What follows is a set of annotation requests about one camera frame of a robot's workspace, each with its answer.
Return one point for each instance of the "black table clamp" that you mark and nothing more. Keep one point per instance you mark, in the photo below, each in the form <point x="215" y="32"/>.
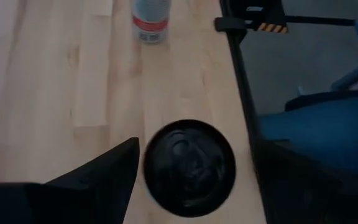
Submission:
<point x="228" y="24"/>

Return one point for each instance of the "black aluminium table frame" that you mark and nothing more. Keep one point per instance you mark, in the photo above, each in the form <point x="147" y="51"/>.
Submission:
<point x="244" y="87"/>

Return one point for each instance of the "tall Celsius can black lid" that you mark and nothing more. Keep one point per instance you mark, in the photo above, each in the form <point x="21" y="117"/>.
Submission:
<point x="190" y="168"/>
<point x="150" y="25"/>

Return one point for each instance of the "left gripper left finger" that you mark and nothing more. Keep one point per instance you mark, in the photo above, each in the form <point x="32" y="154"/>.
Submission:
<point x="73" y="202"/>

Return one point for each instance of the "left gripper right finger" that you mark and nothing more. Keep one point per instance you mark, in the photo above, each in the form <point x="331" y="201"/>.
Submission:
<point x="306" y="202"/>

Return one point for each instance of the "blue office chair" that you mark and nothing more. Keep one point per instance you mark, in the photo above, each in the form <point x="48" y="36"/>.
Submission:
<point x="322" y="137"/>

